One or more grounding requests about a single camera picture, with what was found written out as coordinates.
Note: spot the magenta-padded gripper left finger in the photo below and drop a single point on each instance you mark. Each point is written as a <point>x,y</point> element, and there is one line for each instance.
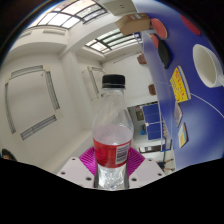
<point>76,171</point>

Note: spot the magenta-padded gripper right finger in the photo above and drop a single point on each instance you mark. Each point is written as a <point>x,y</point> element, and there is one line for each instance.
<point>146,171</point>

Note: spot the clear red-labelled drink bottle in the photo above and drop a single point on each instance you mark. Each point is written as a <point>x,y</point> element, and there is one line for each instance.
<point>112,143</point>

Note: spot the person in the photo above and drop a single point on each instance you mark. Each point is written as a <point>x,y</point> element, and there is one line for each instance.
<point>7,155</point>
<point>165,164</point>

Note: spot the folded blue tables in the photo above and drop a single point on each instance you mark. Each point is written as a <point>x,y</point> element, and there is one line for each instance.
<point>152,121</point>

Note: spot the grey booklet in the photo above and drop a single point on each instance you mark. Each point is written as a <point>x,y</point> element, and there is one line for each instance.
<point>178,114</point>

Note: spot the brown chair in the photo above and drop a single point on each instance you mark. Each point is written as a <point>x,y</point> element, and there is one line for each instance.
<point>152,89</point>
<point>141,59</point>

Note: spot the ceiling air conditioner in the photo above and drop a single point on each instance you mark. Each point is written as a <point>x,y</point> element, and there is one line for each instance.
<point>50,90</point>

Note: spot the yellow book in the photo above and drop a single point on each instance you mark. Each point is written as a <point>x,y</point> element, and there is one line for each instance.
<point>180,85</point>

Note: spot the white mug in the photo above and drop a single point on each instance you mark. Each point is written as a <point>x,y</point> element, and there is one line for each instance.
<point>206,66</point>

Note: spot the narrow dark-framed window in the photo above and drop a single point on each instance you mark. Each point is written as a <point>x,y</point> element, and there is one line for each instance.
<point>111,40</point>

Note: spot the flat round red coaster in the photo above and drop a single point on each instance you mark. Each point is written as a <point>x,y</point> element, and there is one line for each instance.
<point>190,25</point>

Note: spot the wide dark-framed window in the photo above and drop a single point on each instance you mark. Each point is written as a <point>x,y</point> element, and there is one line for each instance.
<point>66,16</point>

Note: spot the beige cabinet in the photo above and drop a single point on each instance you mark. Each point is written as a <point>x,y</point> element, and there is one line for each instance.
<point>120,6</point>

